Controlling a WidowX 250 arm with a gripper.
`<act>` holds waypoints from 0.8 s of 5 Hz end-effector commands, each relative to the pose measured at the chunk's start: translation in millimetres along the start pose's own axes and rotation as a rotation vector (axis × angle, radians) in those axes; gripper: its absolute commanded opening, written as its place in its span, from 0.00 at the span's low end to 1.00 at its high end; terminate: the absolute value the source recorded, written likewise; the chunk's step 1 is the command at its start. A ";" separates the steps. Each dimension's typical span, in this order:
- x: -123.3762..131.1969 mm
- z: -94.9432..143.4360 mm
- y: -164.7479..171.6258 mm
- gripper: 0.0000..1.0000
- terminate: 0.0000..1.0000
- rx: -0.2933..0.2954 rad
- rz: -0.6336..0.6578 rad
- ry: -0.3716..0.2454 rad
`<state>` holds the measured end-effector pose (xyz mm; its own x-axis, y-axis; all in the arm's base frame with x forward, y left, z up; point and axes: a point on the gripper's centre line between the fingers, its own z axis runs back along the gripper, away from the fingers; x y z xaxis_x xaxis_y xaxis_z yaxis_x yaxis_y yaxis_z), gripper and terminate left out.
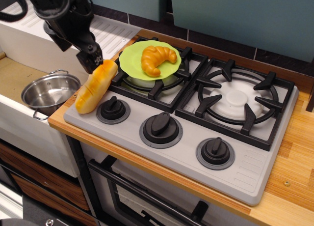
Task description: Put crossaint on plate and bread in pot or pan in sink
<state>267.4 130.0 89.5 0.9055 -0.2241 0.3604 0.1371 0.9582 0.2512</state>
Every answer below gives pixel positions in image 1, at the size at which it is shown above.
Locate black oven door handle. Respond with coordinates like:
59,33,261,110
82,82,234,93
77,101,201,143
88,159,208,226

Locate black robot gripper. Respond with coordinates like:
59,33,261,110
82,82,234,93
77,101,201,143
44,4,103,74

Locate grey toy stove top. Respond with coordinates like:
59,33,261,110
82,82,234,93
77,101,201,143
63,36,300,207

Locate orange toy croissant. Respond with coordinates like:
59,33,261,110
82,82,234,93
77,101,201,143
141,46,177,77

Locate black left burner grate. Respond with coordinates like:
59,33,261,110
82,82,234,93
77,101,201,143
109,37,209,113

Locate black right burner grate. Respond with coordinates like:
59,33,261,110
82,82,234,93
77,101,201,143
176,59,298,151

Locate black burner grate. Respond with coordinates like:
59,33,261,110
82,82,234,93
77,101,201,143
176,59,298,151
109,37,209,113

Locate yellow toy bread loaf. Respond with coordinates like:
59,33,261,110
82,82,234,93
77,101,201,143
75,59,118,114

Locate white right burner cap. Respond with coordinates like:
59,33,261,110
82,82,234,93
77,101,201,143
203,80,263,120

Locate black right stove knob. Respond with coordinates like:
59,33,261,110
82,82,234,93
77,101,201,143
196,137,235,170

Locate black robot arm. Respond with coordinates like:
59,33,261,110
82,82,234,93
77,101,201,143
30,0,103,74

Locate wooden drawer fronts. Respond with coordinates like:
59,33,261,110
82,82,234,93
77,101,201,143
0,140,97,226

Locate small stainless steel pot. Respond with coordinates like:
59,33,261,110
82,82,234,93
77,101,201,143
21,69,81,120

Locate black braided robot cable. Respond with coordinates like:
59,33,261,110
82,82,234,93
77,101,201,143
0,0,29,22

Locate black stove knob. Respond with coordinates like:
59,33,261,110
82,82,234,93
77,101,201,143
139,112,183,149
96,96,131,125
196,137,235,170

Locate black middle stove knob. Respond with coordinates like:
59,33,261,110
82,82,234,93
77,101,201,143
139,112,183,149

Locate light green plastic plate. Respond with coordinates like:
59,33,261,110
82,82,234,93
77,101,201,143
119,40,182,81

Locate black left stove knob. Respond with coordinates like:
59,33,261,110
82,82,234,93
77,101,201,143
96,96,131,125

